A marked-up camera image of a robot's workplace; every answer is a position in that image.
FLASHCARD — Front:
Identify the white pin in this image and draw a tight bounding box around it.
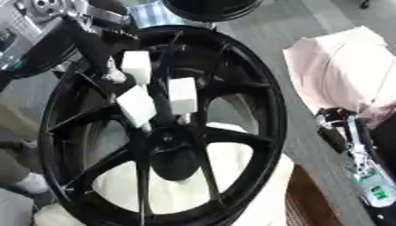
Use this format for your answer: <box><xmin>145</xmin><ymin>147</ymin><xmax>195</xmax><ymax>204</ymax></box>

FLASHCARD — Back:
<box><xmin>114</xmin><ymin>85</ymin><xmax>160</xmax><ymax>132</ymax></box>
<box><xmin>118</xmin><ymin>50</ymin><xmax>154</xmax><ymax>87</ymax></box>
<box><xmin>167</xmin><ymin>76</ymin><xmax>200</xmax><ymax>124</ymax></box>

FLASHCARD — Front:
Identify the pale pink cloth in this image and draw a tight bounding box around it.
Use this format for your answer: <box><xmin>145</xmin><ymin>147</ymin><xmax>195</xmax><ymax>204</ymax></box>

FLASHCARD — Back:
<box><xmin>281</xmin><ymin>25</ymin><xmax>396</xmax><ymax>128</ymax></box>

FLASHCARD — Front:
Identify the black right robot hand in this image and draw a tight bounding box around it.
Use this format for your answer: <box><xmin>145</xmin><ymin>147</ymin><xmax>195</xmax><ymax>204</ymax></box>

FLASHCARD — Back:
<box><xmin>314</xmin><ymin>107</ymin><xmax>364</xmax><ymax>154</ymax></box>

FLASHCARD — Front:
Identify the black round wheel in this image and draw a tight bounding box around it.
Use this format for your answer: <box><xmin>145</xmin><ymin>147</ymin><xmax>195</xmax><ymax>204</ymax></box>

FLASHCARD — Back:
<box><xmin>161</xmin><ymin>0</ymin><xmax>266</xmax><ymax>23</ymax></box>

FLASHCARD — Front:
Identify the black spoked wheel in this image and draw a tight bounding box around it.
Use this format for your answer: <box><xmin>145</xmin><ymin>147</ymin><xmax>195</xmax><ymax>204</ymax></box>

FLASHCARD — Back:
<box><xmin>37</xmin><ymin>25</ymin><xmax>290</xmax><ymax>226</ymax></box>

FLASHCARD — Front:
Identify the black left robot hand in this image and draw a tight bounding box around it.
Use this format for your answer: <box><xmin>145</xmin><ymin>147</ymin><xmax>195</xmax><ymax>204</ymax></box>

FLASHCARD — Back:
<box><xmin>11</xmin><ymin>15</ymin><xmax>142</xmax><ymax>89</ymax></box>

